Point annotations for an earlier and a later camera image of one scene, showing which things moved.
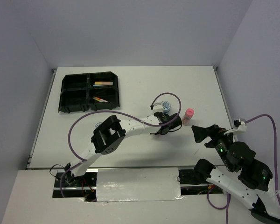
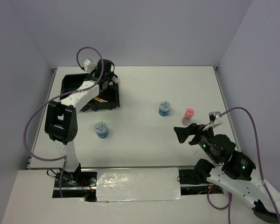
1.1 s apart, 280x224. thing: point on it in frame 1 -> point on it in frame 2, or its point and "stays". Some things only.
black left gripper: [155, 133] -> [109, 75]
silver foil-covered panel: [135, 184] stays
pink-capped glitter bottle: [189, 114] stays
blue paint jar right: [166, 106] stays
